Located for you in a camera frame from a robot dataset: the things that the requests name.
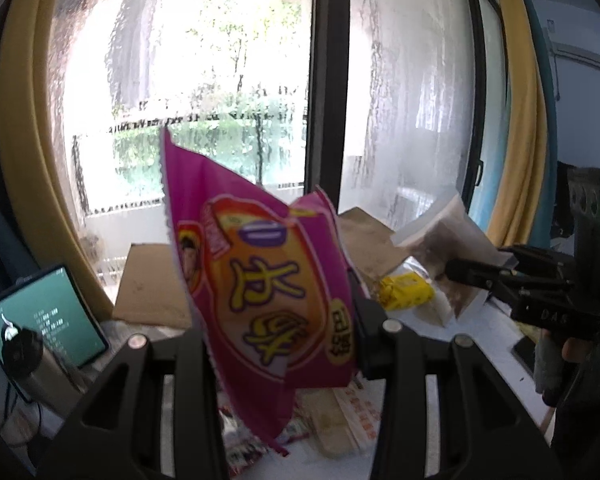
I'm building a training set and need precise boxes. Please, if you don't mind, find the yellow curtain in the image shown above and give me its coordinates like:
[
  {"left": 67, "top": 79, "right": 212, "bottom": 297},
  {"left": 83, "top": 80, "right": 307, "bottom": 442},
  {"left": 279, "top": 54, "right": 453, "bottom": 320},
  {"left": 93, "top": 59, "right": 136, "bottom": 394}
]
[
  {"left": 0, "top": 0, "right": 113, "bottom": 306},
  {"left": 485, "top": 0, "right": 551, "bottom": 251}
]

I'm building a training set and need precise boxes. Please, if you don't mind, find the grey hanging garment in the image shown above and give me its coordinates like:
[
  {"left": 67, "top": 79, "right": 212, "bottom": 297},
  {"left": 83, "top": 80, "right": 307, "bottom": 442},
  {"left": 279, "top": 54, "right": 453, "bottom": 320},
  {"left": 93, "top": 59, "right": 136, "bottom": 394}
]
[{"left": 107, "top": 0, "right": 163, "bottom": 126}]

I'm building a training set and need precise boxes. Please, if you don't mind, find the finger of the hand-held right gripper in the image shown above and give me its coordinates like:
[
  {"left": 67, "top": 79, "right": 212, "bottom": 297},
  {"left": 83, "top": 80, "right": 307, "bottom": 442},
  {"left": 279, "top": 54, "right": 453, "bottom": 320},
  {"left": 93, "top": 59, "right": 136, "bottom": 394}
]
[{"left": 445, "top": 257, "right": 520, "bottom": 292}]

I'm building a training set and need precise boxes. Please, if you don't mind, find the cream orange print snack packet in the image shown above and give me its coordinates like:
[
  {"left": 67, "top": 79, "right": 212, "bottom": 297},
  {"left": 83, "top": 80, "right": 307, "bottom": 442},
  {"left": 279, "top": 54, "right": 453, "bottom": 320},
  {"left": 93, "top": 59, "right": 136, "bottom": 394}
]
[{"left": 310, "top": 385, "right": 383, "bottom": 458}]

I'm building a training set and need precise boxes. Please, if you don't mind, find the yellow snack packet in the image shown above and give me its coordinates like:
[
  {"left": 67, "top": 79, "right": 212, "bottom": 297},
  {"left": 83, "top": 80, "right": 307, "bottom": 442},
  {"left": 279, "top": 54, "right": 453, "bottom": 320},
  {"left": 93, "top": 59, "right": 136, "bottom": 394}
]
[{"left": 377, "top": 272, "right": 433, "bottom": 311}]

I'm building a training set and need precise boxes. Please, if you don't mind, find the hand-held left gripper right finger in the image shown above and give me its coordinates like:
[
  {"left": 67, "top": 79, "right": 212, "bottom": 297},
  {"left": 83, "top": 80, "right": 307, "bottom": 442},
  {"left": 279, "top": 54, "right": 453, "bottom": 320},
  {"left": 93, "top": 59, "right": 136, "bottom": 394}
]
[{"left": 352, "top": 296, "right": 566, "bottom": 480}]

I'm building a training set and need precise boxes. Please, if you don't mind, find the dark smartphone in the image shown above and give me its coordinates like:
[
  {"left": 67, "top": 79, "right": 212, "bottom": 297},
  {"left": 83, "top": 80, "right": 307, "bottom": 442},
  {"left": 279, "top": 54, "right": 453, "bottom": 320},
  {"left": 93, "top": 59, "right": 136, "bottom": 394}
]
[{"left": 511, "top": 335, "right": 538, "bottom": 373}]

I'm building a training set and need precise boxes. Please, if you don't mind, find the red white snack packet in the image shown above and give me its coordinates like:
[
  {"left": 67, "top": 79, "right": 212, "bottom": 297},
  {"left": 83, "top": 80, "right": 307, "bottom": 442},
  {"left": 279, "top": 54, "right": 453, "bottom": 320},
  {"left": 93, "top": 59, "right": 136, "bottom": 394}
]
[{"left": 220, "top": 395, "right": 311, "bottom": 476}]

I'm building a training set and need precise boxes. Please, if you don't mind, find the magenta snack packet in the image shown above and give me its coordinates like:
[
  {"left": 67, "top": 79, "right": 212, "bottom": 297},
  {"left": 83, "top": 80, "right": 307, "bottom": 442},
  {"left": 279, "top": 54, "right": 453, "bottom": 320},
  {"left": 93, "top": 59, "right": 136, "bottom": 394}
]
[{"left": 159, "top": 127, "right": 371, "bottom": 456}]

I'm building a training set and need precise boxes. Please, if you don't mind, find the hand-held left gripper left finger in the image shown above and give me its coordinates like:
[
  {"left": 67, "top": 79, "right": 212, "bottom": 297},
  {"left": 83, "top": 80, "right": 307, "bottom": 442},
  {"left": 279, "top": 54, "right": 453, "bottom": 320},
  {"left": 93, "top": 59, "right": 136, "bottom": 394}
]
[{"left": 37, "top": 327, "right": 231, "bottom": 480}]

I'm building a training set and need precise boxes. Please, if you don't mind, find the steel travel mug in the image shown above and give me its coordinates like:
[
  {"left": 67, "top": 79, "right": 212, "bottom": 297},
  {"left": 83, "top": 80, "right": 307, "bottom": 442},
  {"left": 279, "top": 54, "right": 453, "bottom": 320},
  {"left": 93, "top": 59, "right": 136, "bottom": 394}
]
[{"left": 2, "top": 327, "right": 88, "bottom": 411}]

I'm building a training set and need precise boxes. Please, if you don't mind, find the tablet with dark screen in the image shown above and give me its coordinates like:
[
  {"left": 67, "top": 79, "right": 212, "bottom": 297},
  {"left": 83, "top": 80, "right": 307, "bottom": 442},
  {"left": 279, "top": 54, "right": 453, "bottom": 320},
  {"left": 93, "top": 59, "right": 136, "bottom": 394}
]
[{"left": 0, "top": 263, "right": 110, "bottom": 376}]

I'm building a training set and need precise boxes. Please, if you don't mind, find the white textured table cover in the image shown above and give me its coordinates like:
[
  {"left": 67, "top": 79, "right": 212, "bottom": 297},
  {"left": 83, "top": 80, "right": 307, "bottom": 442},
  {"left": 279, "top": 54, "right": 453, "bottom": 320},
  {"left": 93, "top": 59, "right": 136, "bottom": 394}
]
[{"left": 95, "top": 290, "right": 556, "bottom": 480}]

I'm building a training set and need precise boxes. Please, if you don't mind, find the person's right hand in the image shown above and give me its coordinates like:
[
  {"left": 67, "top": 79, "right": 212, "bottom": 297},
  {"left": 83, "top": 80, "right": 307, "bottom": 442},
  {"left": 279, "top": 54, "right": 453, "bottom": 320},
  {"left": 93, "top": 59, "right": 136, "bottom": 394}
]
[{"left": 560, "top": 337, "right": 593, "bottom": 363}]

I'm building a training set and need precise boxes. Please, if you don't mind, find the dark window frame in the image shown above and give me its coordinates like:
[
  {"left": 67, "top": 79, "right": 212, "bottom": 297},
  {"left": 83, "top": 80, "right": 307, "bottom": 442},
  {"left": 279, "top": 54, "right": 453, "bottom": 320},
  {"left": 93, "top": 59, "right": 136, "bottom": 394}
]
[{"left": 302, "top": 0, "right": 351, "bottom": 221}]

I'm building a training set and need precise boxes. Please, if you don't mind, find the brown cardboard box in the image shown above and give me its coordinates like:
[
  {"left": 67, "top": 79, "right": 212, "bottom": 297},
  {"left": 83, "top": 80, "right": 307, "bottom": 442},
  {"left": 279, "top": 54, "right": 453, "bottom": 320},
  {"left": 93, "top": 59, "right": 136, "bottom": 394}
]
[{"left": 112, "top": 205, "right": 412, "bottom": 331}]

